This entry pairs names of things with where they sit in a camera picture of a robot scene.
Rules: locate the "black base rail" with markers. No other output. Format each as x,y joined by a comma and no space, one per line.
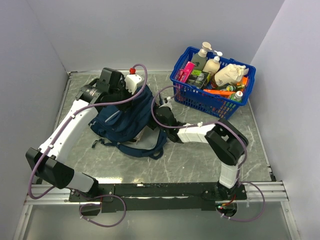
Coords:
160,196

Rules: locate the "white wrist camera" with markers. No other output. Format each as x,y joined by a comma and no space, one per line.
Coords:
133,81
166,102

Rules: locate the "grey-green pump bottle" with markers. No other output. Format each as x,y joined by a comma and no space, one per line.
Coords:
199,59

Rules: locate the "black green box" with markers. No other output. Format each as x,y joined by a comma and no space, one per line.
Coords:
198,79

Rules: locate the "green drink bottle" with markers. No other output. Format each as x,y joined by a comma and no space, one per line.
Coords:
236,96

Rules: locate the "blue plastic basket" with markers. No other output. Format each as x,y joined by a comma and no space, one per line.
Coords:
212,104

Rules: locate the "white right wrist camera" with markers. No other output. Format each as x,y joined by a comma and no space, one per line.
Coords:
166,102

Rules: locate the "beige cloth bag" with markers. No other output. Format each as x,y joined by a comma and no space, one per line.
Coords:
231,74

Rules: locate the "pink box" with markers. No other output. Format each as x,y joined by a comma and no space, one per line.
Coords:
185,72

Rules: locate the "white notebook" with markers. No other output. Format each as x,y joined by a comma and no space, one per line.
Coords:
139,135

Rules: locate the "aluminium frame rail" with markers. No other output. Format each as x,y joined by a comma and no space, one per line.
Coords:
271,191

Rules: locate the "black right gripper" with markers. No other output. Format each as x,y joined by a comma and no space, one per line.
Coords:
152,126

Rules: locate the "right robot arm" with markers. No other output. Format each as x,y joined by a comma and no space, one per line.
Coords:
229,145

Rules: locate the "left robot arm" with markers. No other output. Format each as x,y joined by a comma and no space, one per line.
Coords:
48,160

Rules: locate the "cream pump bottle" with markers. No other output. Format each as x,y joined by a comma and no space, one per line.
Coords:
213,65

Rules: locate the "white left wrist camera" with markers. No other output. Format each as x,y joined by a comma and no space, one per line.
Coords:
133,81

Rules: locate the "dark glass bottle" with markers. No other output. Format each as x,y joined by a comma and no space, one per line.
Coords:
232,88

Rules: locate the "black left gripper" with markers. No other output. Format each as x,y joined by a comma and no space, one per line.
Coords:
122,86

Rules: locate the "navy blue student backpack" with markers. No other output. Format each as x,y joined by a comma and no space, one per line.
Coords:
118,128

